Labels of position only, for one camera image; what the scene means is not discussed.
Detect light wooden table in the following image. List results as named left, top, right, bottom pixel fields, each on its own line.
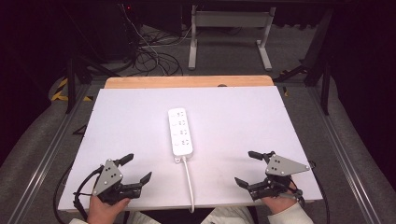
left=104, top=75, right=276, bottom=90

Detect white metal desk frame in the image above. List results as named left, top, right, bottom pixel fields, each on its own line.
left=187, top=4, right=277, bottom=72

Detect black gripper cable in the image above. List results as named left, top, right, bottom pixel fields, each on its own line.
left=307, top=160, right=332, bottom=224
left=53, top=163, right=105, bottom=222

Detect thin white floor cable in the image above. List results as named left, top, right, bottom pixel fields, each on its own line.
left=120, top=3, right=193, bottom=77

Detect white power strip cable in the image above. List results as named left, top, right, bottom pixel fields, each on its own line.
left=181, top=156, right=196, bottom=215

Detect person's right hand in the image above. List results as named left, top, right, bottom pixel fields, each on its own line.
left=261, top=182, right=302, bottom=216

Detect person's left hand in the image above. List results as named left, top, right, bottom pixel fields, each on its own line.
left=86, top=194, right=132, bottom=224

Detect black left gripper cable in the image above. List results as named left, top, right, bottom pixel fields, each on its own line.
left=53, top=163, right=105, bottom=222

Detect black metal stand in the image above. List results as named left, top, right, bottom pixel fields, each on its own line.
left=64, top=54, right=122, bottom=115
left=273, top=7, right=334, bottom=117

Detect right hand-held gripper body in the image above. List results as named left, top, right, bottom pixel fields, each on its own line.
left=247, top=150, right=312, bottom=202

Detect white board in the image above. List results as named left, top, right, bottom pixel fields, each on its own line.
left=57, top=85, right=324, bottom=213

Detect person's legs in white trousers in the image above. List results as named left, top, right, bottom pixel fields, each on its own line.
left=124, top=206, right=260, bottom=224

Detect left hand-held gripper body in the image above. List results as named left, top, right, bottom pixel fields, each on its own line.
left=92, top=158, right=144, bottom=206

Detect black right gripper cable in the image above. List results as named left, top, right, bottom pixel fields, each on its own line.
left=307, top=160, right=332, bottom=224

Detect tangle of black floor cables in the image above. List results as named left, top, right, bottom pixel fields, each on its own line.
left=122, top=24, right=191, bottom=77

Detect aluminium floor rail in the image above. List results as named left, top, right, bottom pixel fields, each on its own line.
left=6, top=83, right=92, bottom=224
left=306, top=87, right=386, bottom=224

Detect yellow black hazard tape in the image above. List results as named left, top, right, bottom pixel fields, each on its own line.
left=50, top=77, right=94, bottom=103

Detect dark cabinet with red light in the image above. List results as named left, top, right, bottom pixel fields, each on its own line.
left=73, top=2, right=148, bottom=63

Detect white power strip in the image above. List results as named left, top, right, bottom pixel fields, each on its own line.
left=167, top=106, right=194, bottom=164

